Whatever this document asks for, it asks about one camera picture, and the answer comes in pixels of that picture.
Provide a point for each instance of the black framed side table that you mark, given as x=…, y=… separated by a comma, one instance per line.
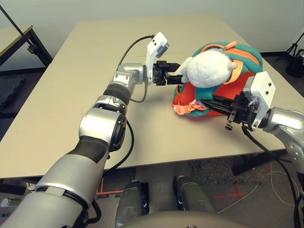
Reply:
x=26, y=33

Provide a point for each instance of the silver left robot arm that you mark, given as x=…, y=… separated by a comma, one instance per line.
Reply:
x=95, y=133

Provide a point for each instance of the grey right robot leg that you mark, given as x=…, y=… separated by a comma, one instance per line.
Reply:
x=193, y=197

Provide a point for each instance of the red floor tape angle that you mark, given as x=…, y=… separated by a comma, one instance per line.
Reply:
x=102, y=190

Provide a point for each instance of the orange and teal backpack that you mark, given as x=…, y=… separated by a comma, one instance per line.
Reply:
x=247, y=59

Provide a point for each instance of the white round floor disc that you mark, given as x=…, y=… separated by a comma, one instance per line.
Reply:
x=4, y=202

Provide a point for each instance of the dark foam floor mat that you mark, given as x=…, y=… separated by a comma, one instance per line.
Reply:
x=10, y=91

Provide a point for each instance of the grey robot leg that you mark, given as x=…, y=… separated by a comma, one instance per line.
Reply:
x=130, y=204
x=193, y=197

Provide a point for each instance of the grey robot torso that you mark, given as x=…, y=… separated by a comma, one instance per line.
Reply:
x=178, y=221

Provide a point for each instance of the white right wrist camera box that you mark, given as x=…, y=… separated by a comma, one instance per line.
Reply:
x=260, y=92

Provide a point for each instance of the grey left robot leg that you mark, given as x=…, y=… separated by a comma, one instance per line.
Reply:
x=130, y=204

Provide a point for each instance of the grey white plush toy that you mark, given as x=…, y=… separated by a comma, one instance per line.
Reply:
x=209, y=70

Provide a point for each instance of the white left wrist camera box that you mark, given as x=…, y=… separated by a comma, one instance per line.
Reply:
x=156, y=45

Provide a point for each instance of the black tripod stand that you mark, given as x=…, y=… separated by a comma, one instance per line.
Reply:
x=295, y=57

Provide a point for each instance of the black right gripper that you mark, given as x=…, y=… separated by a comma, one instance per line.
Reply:
x=242, y=110

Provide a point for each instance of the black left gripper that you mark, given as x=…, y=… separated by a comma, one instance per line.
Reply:
x=160, y=73

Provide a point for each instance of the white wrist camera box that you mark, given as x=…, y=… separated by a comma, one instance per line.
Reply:
x=156, y=45
x=260, y=92

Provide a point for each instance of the thin black pole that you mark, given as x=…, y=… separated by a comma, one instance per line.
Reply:
x=14, y=25

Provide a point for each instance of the black table base foot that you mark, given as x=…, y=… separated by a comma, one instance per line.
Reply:
x=256, y=164

